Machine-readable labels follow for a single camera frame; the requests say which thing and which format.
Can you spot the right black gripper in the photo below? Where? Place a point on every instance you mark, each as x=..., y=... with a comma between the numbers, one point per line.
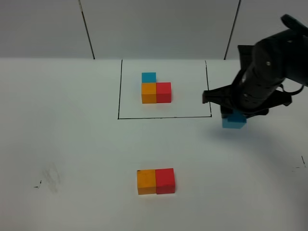
x=253, y=92

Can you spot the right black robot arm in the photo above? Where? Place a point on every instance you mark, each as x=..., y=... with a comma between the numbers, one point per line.
x=291, y=46

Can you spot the white template sheet black outline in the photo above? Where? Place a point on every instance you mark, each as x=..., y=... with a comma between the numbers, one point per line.
x=188, y=80

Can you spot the red template cube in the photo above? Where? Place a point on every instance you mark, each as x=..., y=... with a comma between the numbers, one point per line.
x=163, y=92

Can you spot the orange template cube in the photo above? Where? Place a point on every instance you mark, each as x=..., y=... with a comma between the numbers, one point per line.
x=148, y=93

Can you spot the blue template cube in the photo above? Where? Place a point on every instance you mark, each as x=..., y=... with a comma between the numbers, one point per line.
x=148, y=77

